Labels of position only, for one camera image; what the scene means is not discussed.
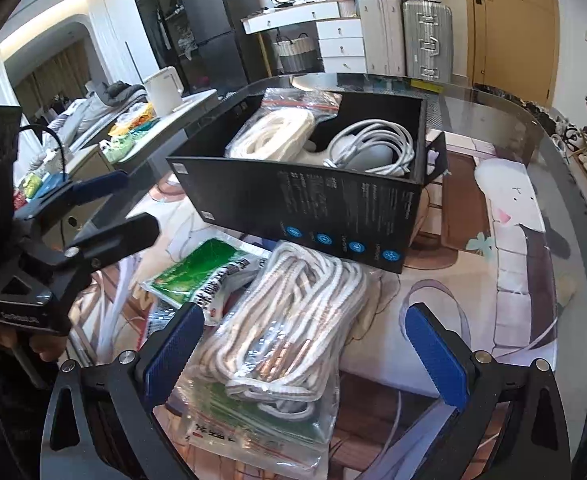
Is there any white drawer cabinet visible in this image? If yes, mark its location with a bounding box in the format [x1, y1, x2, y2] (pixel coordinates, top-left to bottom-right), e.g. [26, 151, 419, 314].
[316, 18, 367, 74]

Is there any white suitcase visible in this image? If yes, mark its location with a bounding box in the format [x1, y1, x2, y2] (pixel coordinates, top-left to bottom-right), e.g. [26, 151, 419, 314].
[359, 0, 406, 77]

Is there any bagged white webbing roll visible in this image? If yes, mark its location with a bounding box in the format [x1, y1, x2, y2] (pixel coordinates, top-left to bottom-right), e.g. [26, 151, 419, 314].
[225, 88, 342, 162]

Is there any black camera cable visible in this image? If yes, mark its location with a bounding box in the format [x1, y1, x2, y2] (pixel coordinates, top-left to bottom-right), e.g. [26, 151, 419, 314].
[18, 123, 72, 183]

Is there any white charger cable bundle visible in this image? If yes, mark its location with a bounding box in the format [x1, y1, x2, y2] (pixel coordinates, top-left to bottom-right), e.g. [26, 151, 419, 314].
[323, 118, 417, 177]

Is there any white electric kettle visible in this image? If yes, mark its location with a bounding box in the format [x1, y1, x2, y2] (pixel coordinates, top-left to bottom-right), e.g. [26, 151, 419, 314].
[144, 66, 184, 117]

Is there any grey side cabinet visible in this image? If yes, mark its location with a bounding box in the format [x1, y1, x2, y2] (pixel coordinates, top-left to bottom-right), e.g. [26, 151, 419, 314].
[44, 90, 218, 248]

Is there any black glass wardrobe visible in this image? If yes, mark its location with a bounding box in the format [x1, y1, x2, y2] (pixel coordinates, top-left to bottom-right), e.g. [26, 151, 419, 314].
[135, 0, 194, 96]

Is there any person's left hand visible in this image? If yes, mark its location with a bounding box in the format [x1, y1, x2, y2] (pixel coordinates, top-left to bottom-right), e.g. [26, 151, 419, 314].
[0, 324, 68, 362]

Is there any green medicine packet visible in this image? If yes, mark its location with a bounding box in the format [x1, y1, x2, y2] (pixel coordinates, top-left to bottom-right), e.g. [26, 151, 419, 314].
[165, 379, 340, 479]
[141, 234, 269, 326]

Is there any woven laundry basket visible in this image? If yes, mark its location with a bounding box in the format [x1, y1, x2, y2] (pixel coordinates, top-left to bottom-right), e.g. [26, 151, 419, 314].
[272, 32, 322, 74]

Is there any anime print desk mat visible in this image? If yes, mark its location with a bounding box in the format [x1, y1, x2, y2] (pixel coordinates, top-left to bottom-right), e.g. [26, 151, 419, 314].
[67, 129, 559, 480]

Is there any silver suitcase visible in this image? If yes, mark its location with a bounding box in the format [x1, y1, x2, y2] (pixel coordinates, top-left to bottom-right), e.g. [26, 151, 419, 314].
[403, 0, 454, 84]

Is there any black refrigerator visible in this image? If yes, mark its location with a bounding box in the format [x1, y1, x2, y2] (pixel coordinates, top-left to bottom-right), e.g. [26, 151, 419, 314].
[182, 0, 267, 96]

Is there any wooden door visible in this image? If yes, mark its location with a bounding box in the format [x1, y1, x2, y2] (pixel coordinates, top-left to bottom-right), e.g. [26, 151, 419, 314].
[467, 0, 559, 105]

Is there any white dressing desk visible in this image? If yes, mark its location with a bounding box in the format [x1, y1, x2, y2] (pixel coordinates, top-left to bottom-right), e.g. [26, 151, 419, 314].
[241, 0, 356, 35]

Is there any bagged white braided rope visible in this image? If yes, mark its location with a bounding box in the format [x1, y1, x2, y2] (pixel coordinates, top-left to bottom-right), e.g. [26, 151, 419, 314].
[172, 239, 371, 446]

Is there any black cardboard box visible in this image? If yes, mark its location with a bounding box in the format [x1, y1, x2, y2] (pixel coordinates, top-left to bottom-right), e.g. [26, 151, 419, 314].
[167, 92, 447, 273]

